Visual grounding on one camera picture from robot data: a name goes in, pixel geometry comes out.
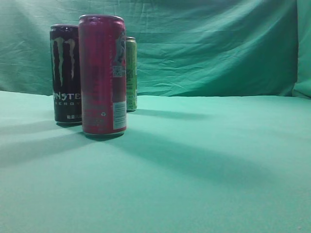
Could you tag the pink drink can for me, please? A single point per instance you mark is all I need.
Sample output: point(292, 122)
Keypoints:
point(103, 74)

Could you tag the black Monster energy can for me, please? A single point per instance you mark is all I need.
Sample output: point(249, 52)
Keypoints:
point(66, 86)

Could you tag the green cloth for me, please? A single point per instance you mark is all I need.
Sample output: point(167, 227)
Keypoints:
point(219, 143)

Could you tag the green drink can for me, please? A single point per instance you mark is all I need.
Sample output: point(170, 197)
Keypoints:
point(131, 73)

